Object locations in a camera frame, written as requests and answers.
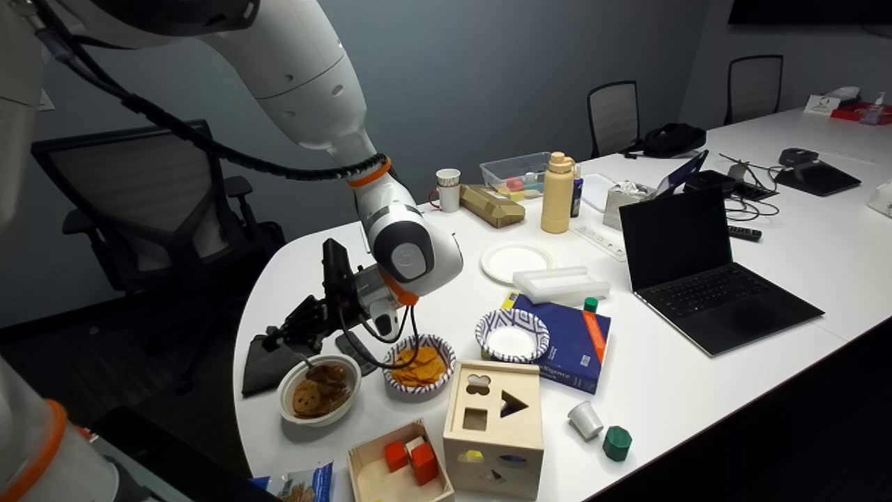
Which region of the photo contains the dark grey folded cloth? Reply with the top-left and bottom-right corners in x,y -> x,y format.
242,335 -> 311,396

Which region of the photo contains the white jar red label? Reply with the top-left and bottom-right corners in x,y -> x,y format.
434,167 -> 460,211

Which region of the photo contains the clear plastic container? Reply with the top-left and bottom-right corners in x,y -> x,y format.
479,151 -> 548,201

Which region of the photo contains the black bag on table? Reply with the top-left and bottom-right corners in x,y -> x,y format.
640,121 -> 704,158

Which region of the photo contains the green hexagonal block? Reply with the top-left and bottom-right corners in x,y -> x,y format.
603,427 -> 633,462

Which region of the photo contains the far left office chair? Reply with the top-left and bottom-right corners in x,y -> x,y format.
589,81 -> 640,155

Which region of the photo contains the patterned paper plate with chips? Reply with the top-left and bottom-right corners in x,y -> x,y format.
384,335 -> 455,402

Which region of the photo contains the orange wooden block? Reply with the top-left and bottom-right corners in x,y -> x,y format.
409,443 -> 438,485

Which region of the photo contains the white bowl of pretzels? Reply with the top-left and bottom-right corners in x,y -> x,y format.
275,354 -> 363,427

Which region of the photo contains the red wooden block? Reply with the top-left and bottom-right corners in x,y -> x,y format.
384,441 -> 409,471

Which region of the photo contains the blue pretzel snack bag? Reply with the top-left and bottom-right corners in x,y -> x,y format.
253,462 -> 334,502

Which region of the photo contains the wooden block tray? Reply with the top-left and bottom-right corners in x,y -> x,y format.
460,183 -> 523,227

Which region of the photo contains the wooden shape sorter box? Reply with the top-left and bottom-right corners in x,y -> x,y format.
444,358 -> 543,502

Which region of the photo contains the white empty plate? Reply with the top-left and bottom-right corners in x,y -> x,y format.
479,244 -> 551,283

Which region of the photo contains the black laptop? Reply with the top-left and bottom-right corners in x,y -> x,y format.
619,192 -> 823,356

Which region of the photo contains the office chair near robot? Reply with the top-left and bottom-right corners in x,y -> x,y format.
31,128 -> 285,291

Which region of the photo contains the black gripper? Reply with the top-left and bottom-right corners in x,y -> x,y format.
261,238 -> 399,351

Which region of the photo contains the empty patterned paper plate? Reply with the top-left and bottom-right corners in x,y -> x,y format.
473,310 -> 548,361

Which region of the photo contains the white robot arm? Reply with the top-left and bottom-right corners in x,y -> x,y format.
0,0 -> 462,305

